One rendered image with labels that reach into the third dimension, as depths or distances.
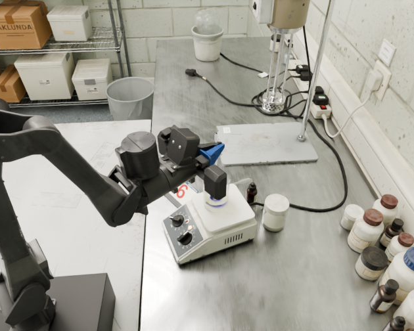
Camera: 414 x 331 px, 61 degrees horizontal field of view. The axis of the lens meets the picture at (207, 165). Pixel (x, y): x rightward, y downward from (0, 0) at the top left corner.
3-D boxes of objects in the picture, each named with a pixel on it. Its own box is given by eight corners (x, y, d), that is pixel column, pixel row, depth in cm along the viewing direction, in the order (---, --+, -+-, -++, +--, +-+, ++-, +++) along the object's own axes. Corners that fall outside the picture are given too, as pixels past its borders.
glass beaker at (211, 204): (213, 219, 81) (213, 194, 75) (196, 202, 85) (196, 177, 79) (236, 205, 84) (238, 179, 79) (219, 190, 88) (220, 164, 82)
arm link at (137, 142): (116, 228, 59) (99, 174, 51) (96, 202, 64) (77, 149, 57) (173, 197, 64) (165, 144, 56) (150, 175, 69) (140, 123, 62)
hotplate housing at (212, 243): (178, 268, 81) (176, 247, 76) (161, 226, 90) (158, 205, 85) (263, 238, 87) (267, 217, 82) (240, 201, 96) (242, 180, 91)
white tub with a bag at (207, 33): (215, 66, 156) (215, 16, 142) (186, 59, 161) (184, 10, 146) (227, 53, 166) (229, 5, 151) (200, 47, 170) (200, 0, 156)
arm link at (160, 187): (142, 224, 63) (132, 186, 57) (125, 207, 67) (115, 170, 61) (173, 205, 67) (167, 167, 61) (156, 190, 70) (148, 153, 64)
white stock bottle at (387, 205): (366, 232, 89) (379, 205, 82) (363, 215, 93) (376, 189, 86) (390, 236, 88) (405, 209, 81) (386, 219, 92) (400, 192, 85)
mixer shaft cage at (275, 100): (263, 113, 103) (275, 27, 86) (259, 101, 108) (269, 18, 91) (286, 112, 103) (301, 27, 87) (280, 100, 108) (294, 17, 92)
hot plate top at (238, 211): (208, 235, 78) (208, 232, 78) (189, 198, 87) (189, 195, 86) (256, 219, 82) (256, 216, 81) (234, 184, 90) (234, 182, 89)
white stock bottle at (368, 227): (362, 230, 89) (376, 201, 82) (378, 250, 85) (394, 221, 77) (342, 237, 87) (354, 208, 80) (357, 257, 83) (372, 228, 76)
